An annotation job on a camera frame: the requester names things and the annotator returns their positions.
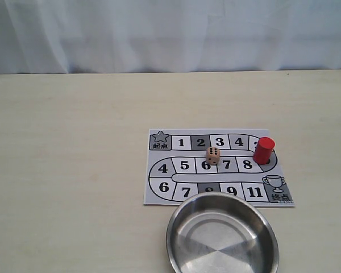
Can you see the red cylinder game piece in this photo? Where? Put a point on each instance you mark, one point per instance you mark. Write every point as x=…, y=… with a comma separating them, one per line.
x=263, y=150

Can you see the wooden die black pips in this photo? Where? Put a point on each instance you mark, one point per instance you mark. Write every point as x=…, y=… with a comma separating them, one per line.
x=212, y=155

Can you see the round stainless steel dish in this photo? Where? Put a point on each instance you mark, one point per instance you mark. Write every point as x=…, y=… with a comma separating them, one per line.
x=219, y=232

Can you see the white fabric backdrop curtain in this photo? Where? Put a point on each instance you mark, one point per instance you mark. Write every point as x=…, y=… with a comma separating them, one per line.
x=168, y=36

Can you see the printed paper game board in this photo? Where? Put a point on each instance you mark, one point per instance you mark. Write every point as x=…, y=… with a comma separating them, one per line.
x=177, y=169

